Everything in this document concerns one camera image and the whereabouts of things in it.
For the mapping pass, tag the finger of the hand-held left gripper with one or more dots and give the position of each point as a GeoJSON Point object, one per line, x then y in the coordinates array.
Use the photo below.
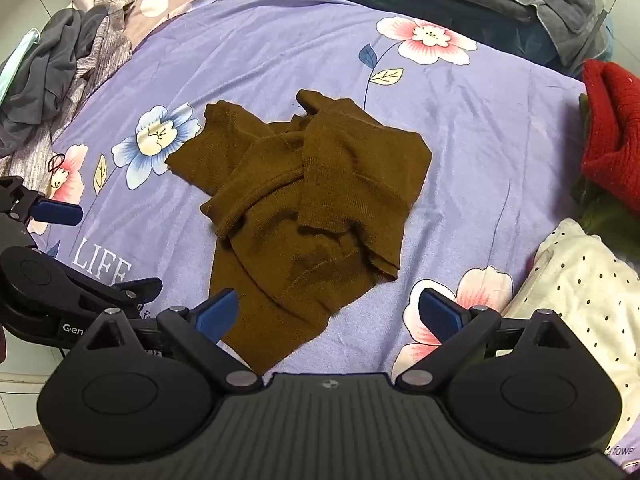
{"type": "Point", "coordinates": [60, 212]}
{"type": "Point", "coordinates": [140, 290]}

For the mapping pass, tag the grey folded blanket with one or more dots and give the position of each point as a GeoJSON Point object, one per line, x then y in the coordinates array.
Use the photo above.
{"type": "Point", "coordinates": [565, 10]}

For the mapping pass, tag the brown knit sweater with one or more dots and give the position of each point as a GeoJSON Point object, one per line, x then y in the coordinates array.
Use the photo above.
{"type": "Point", "coordinates": [310, 195]}

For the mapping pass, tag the purple floral blanket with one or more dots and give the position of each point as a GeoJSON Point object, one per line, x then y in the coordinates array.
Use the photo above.
{"type": "Point", "coordinates": [300, 45]}

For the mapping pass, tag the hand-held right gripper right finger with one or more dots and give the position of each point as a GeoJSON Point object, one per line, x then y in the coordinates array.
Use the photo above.
{"type": "Point", "coordinates": [438, 313]}

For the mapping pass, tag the dark grey garment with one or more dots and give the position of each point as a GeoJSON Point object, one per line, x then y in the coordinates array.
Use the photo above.
{"type": "Point", "coordinates": [50, 70]}

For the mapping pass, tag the olive green garment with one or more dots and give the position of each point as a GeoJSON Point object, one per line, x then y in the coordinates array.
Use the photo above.
{"type": "Point", "coordinates": [600, 220]}

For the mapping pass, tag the pale green hanger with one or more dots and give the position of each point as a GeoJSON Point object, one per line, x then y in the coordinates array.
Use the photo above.
{"type": "Point", "coordinates": [20, 51]}

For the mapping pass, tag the red knit sweater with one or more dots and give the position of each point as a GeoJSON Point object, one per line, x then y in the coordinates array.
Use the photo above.
{"type": "Point", "coordinates": [615, 125]}

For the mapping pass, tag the white black-dotted cloth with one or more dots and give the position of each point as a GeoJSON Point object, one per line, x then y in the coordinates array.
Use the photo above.
{"type": "Point", "coordinates": [590, 280]}

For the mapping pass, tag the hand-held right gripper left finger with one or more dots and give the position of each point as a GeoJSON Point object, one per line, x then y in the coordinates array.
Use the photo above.
{"type": "Point", "coordinates": [220, 314]}

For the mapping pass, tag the heathered grey striped garment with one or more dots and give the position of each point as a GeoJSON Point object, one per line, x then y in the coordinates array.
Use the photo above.
{"type": "Point", "coordinates": [107, 50]}

